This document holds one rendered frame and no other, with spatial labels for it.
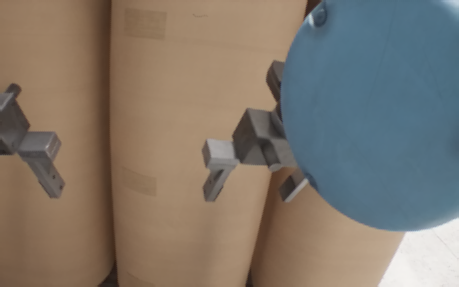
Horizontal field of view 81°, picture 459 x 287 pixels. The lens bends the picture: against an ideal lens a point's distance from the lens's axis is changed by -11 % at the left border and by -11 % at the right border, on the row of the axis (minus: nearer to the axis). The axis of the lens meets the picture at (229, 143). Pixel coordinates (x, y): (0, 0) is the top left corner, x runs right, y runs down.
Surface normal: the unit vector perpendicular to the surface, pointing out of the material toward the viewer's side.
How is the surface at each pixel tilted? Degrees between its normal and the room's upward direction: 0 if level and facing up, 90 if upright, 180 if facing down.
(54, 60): 90
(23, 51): 90
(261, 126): 25
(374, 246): 90
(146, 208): 90
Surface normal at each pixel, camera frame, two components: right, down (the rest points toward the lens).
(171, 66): 0.06, 0.40
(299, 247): -0.57, 0.26
